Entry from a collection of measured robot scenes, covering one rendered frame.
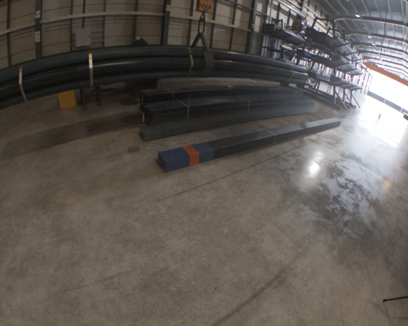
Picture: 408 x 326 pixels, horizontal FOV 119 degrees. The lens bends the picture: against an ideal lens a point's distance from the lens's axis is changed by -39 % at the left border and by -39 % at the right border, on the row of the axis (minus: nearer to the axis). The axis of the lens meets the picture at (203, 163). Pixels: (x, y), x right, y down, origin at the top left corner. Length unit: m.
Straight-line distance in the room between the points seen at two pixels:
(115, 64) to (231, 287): 2.46
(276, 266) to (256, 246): 0.27
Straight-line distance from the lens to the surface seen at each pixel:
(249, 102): 4.55
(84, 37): 9.41
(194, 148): 2.63
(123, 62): 2.40
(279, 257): 1.87
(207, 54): 2.90
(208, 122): 3.60
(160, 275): 1.60
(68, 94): 5.59
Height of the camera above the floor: 1.47
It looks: 34 degrees down
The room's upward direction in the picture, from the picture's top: 7 degrees clockwise
